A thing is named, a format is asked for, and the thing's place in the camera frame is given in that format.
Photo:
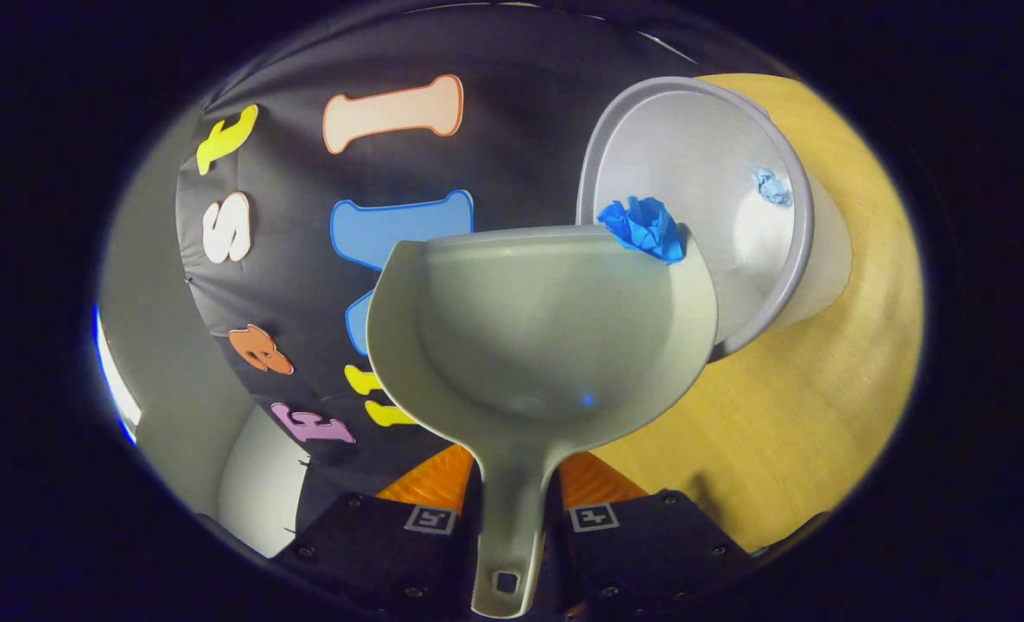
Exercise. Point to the grey plastic dustpan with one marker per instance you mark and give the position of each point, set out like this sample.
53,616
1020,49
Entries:
546,328

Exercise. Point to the white plastic garbage bin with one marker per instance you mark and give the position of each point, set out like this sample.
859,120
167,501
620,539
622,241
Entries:
693,155

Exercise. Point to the dark blue paper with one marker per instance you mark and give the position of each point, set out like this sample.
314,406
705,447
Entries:
645,226

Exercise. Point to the black backdrop cloth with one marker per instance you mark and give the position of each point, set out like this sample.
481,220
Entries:
512,155

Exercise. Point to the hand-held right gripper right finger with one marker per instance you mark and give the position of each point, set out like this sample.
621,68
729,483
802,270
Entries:
641,553

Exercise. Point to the wooden desktop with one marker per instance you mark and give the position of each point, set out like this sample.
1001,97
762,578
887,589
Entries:
805,415

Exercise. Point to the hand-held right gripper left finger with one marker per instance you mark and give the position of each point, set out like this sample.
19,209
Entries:
373,544

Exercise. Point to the light blue paper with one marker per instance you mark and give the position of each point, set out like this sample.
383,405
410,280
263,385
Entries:
772,187

